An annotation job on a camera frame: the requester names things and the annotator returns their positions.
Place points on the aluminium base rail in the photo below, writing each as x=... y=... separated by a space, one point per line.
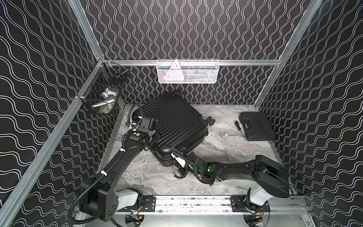
x=207 y=211

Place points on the aluminium frame crossbar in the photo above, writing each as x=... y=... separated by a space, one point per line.
x=153 y=63

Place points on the black ribbed hard-shell suitcase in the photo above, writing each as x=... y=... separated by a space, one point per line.
x=179 y=124

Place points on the black plastic tool case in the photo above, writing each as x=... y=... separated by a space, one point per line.
x=256 y=126

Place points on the black wire corner basket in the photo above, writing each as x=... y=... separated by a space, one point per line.
x=108 y=76

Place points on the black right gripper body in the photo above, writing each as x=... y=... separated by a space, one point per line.
x=181 y=172

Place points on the white wire wall basket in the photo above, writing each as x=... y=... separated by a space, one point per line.
x=194 y=74

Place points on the black handled screwdriver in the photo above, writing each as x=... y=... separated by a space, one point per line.
x=236 y=123

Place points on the pink triangular card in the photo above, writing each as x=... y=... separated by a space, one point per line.
x=174 y=73

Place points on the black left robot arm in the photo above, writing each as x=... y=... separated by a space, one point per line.
x=97 y=198

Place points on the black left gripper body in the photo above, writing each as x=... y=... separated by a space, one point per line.
x=146 y=123

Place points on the silver items in black basket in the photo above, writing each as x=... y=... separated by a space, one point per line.
x=108 y=99

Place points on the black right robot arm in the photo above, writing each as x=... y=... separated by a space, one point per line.
x=271 y=177

